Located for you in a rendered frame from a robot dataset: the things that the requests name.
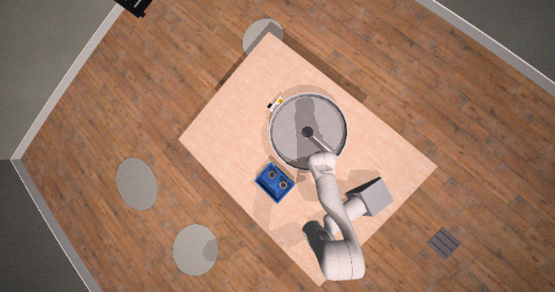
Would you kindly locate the blue tray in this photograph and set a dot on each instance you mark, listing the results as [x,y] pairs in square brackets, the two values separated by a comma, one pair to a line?
[272,185]

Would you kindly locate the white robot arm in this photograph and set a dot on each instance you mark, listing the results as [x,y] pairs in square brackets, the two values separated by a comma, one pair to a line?
[338,259]

